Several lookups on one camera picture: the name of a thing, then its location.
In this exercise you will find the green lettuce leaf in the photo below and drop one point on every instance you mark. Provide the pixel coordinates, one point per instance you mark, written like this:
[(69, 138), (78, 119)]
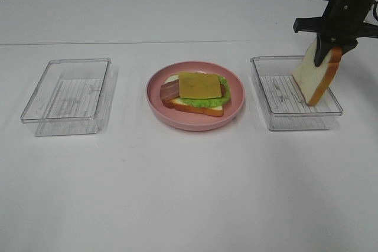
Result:
[(213, 102)]

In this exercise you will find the bread slice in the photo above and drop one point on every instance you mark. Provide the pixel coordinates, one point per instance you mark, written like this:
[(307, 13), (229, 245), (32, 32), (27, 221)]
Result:
[(209, 112), (313, 81)]

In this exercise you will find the clear left plastic tray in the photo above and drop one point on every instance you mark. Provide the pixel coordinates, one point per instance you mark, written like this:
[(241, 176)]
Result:
[(72, 97)]

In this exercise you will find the clear right plastic tray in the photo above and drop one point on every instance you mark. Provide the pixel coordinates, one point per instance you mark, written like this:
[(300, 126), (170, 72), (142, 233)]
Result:
[(282, 103)]

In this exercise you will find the yellow cheese slice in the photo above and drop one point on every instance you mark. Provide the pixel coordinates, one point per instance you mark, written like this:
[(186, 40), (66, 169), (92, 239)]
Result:
[(199, 85)]

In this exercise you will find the clear plastic tray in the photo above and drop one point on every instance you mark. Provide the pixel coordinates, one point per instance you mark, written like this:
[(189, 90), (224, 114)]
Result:
[(282, 103), (72, 97)]

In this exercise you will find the pink round plate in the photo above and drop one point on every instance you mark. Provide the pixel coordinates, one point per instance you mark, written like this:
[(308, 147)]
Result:
[(194, 121)]

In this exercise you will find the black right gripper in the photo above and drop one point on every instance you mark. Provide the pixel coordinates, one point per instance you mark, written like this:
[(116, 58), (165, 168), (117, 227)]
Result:
[(342, 22)]

